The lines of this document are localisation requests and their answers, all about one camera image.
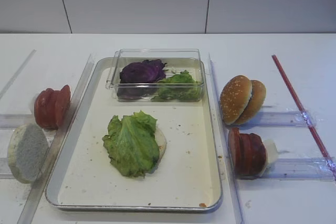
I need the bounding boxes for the red tomato slices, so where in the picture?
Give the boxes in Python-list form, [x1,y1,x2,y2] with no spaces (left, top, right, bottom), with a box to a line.
[34,85,71,130]

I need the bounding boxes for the green lettuce in container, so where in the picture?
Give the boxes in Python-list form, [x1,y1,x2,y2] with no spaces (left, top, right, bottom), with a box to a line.
[151,70,202,102]

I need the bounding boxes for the white bread slice on tray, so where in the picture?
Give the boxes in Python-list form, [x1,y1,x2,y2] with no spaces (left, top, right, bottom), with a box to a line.
[155,126,167,161]

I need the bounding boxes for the large green lettuce leaf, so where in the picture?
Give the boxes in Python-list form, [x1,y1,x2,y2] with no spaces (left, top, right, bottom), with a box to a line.
[102,111,160,177]

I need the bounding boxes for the brown meat patties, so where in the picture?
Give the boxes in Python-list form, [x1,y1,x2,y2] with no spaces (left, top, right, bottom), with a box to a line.
[228,127,267,177]

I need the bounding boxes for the grey-white bread slice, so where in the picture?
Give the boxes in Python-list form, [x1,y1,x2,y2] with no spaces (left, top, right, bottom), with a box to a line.
[7,123,49,184]

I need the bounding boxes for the purple cabbage leaf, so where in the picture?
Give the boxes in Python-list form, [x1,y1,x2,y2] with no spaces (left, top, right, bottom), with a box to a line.
[117,59,166,100]

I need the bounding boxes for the clear plastic container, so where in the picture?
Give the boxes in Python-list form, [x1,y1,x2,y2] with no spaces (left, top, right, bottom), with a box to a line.
[106,49,205,101]

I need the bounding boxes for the metal baking tray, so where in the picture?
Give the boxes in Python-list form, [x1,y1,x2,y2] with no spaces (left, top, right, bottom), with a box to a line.
[45,58,223,212]

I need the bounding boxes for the sesame bun top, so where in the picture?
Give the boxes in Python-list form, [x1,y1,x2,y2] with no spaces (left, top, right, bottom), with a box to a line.
[220,75,252,125]

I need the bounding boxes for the bun bottom half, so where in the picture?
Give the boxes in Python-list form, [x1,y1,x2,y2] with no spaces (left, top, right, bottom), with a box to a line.
[234,80,266,125]

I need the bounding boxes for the white pusher block right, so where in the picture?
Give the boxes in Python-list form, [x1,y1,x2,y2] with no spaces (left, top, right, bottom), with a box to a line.
[258,139,278,177]

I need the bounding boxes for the red strip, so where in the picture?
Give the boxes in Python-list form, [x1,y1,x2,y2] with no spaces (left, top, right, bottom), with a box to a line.
[271,55,335,178]

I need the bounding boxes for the clear divider rail right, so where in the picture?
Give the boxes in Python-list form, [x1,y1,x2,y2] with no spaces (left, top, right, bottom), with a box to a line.
[207,53,245,223]

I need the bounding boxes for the clear divider rail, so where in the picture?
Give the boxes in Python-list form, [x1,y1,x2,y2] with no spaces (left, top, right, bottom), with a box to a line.
[207,53,245,223]
[17,55,95,224]

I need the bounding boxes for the clear rail upper right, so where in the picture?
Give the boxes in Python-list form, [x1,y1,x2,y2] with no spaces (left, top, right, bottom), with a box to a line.
[249,111,316,127]

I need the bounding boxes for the clear rail lower right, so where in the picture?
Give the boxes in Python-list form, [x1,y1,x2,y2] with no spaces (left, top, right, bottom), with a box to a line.
[235,157,335,181]

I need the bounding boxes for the clear divider rail left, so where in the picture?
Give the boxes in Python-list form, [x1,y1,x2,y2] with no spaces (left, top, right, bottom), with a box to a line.
[17,55,95,224]

